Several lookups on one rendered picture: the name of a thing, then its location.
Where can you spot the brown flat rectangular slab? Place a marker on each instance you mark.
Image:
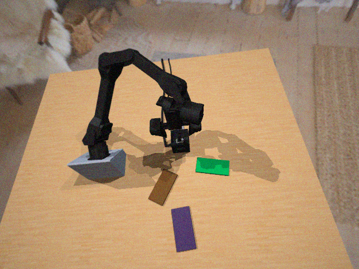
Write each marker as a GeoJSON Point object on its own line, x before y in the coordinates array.
{"type": "Point", "coordinates": [163, 186]}

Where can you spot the purple rectangular block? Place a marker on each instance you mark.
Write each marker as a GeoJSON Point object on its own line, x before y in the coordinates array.
{"type": "Point", "coordinates": [183, 229]}

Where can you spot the green flat rectangular slab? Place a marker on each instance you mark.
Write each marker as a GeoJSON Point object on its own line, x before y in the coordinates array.
{"type": "Point", "coordinates": [212, 166]}

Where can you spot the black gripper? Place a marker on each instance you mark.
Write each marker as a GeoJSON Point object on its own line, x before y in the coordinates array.
{"type": "Point", "coordinates": [157, 127]}

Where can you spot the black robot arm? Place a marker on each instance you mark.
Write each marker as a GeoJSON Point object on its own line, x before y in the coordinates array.
{"type": "Point", "coordinates": [110, 68]}

